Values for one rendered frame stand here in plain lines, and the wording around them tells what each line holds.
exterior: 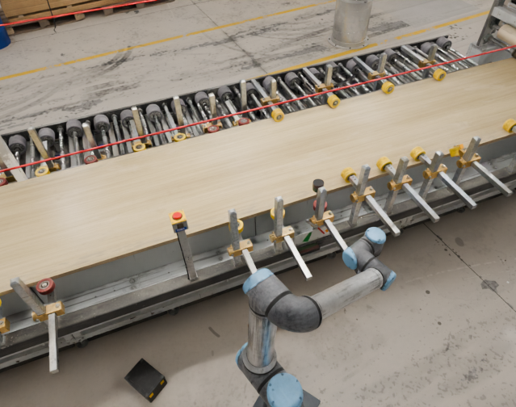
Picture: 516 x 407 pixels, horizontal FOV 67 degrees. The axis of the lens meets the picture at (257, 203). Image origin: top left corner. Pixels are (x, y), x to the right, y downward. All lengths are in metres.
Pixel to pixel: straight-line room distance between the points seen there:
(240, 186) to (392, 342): 1.46
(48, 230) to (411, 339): 2.37
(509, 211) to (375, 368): 1.93
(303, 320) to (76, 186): 1.77
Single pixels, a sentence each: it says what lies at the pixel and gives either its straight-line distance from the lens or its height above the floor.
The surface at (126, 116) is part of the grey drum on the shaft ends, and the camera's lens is 3.18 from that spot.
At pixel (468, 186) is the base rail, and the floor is 0.70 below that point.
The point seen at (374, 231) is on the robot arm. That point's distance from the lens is 1.82.
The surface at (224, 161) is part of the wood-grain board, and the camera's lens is 2.54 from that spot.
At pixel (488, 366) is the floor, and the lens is 3.08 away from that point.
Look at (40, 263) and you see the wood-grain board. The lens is 2.32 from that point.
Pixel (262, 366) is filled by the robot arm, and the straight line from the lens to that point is 1.78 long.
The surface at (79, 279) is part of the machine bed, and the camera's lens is 2.39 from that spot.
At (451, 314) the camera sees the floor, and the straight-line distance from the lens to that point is 3.16.
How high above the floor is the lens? 2.58
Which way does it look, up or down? 48 degrees down
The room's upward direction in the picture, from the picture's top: 2 degrees counter-clockwise
